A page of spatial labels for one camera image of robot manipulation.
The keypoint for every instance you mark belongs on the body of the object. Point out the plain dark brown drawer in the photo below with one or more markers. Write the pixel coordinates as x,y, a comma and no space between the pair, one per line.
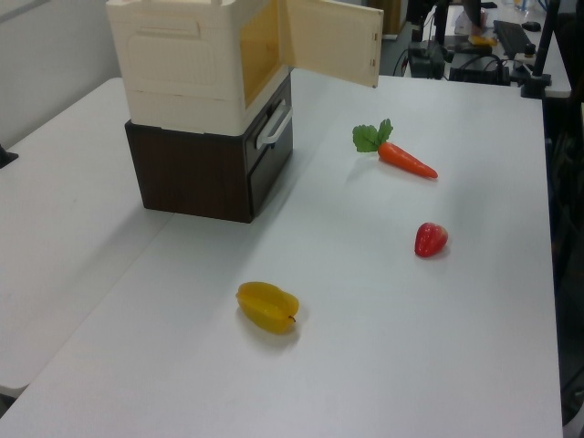
269,182

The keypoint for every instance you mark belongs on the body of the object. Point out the black pole with clamp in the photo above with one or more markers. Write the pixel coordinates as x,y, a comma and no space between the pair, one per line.
543,45

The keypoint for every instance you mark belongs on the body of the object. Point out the black keyboard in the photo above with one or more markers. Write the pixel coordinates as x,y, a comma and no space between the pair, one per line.
513,36

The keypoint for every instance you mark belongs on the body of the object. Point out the black bracket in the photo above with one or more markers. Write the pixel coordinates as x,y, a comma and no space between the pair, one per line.
7,157

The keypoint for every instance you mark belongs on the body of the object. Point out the cream plastic cabinet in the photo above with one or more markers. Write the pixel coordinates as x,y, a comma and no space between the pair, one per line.
173,68

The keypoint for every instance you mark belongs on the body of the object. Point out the black electronics box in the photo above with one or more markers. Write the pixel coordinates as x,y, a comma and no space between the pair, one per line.
479,73

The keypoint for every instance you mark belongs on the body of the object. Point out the small yellow object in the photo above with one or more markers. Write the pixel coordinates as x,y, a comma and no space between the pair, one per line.
481,41

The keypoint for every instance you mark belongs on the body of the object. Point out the red toy fruit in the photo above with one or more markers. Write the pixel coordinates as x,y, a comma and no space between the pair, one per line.
430,239

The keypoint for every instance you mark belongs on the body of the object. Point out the dark brown drawer box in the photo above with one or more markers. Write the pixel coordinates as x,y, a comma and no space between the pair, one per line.
191,173

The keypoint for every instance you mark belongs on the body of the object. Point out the orange toy carrot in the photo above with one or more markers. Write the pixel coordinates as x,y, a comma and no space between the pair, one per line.
406,159

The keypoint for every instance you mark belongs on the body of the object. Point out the cream cabinet door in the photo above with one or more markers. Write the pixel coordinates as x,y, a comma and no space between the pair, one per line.
328,41

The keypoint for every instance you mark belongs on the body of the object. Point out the yellow toy pepper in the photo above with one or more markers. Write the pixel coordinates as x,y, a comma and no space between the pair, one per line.
267,305

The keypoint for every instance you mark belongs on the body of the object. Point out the black computer mouse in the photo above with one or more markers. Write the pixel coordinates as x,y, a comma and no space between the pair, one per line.
531,26

